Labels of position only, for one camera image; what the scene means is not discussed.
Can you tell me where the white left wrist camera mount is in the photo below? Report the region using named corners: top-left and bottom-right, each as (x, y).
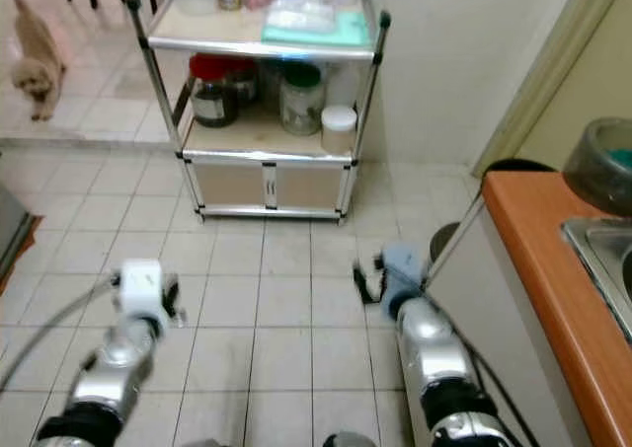
top-left (118, 259), bottom-right (171, 325)

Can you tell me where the white round container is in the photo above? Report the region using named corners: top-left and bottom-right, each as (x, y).
top-left (321, 105), bottom-right (358, 155)

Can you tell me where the metal frame shelf cart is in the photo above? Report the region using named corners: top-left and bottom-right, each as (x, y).
top-left (126, 0), bottom-right (392, 221)

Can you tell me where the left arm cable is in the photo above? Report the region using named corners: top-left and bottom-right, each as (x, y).
top-left (0, 279), bottom-right (121, 397)

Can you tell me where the grey right robot foot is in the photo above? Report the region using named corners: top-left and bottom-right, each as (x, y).
top-left (321, 431), bottom-right (378, 447)

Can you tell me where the olive door frame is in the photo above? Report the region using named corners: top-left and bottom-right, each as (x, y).
top-left (472, 0), bottom-right (632, 177)

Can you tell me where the beige curly dog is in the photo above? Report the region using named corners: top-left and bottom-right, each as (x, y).
top-left (10, 0), bottom-right (68, 122)

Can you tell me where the teal cloth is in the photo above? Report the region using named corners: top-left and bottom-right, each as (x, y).
top-left (262, 8), bottom-right (371, 48)

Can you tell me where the orange topped kitchen counter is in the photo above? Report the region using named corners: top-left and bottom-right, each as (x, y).
top-left (425, 171), bottom-right (632, 447)

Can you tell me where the green lid glass jar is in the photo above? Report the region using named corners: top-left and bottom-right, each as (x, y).
top-left (278, 62), bottom-right (327, 137)

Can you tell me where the dark glass jar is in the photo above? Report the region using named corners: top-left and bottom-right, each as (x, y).
top-left (227, 58), bottom-right (258, 108)

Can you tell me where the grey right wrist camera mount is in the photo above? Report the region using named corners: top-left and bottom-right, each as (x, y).
top-left (382, 247), bottom-right (428, 292)

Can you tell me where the red lid glass jar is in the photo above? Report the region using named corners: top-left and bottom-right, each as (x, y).
top-left (190, 54), bottom-right (240, 128)

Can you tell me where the grey metal pot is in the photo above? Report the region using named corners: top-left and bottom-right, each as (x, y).
top-left (563, 116), bottom-right (632, 216)

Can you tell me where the clear plastic bag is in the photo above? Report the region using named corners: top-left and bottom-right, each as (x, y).
top-left (265, 0), bottom-right (339, 36)

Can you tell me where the black round bin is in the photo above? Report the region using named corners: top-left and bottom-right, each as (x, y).
top-left (479, 157), bottom-right (562, 182)

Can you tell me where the stainless steel sink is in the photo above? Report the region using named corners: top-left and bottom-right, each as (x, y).
top-left (561, 215), bottom-right (632, 344)

